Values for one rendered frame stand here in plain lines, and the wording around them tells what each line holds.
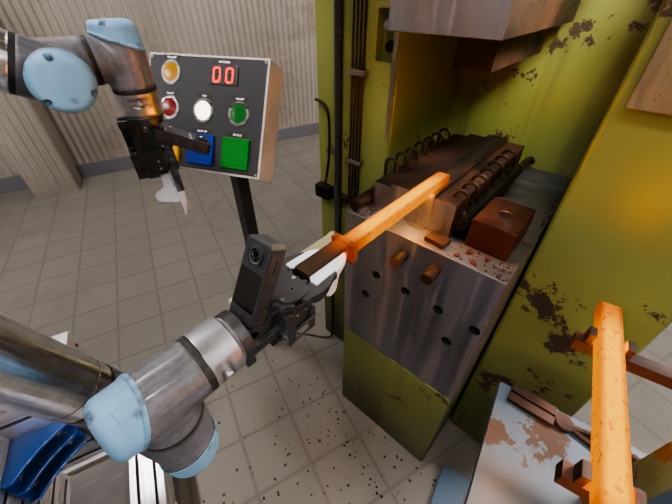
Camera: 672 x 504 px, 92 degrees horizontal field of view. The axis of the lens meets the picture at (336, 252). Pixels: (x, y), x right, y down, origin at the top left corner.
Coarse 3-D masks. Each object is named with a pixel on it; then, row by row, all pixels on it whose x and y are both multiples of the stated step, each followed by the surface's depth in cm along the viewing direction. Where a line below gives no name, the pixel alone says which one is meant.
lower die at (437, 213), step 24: (456, 144) 90; (504, 144) 89; (408, 168) 80; (432, 168) 78; (480, 168) 78; (504, 168) 81; (384, 192) 75; (480, 192) 73; (408, 216) 73; (432, 216) 69; (456, 216) 67
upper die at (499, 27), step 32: (416, 0) 51; (448, 0) 48; (480, 0) 46; (512, 0) 44; (544, 0) 52; (576, 0) 66; (416, 32) 54; (448, 32) 50; (480, 32) 48; (512, 32) 48
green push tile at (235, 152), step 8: (224, 144) 80; (232, 144) 80; (240, 144) 79; (248, 144) 79; (224, 152) 80; (232, 152) 80; (240, 152) 79; (248, 152) 79; (224, 160) 81; (232, 160) 80; (240, 160) 80; (248, 160) 80; (232, 168) 80; (240, 168) 80
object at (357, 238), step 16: (432, 176) 71; (448, 176) 71; (416, 192) 65; (432, 192) 68; (384, 208) 60; (400, 208) 60; (368, 224) 56; (384, 224) 57; (336, 240) 52; (352, 240) 52; (368, 240) 55; (320, 256) 48; (336, 256) 49; (352, 256) 51; (304, 272) 46
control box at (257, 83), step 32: (160, 64) 82; (192, 64) 80; (224, 64) 78; (256, 64) 76; (160, 96) 83; (192, 96) 81; (224, 96) 79; (256, 96) 77; (192, 128) 82; (224, 128) 80; (256, 128) 78; (256, 160) 79
